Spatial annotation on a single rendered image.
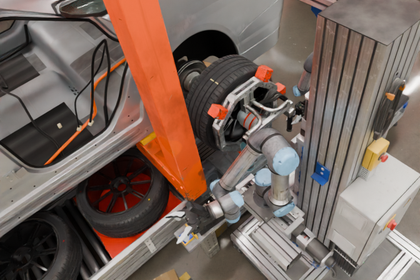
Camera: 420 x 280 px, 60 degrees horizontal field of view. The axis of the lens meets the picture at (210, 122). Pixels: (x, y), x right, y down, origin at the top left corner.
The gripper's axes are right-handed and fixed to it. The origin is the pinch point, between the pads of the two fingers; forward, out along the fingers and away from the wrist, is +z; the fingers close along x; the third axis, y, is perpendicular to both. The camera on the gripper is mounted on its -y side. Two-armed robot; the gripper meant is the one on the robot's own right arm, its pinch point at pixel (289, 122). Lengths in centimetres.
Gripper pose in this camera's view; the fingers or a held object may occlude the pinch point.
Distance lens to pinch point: 249.4
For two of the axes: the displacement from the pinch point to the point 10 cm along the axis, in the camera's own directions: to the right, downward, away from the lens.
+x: 6.5, 5.2, -5.5
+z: -7.5, 5.6, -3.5
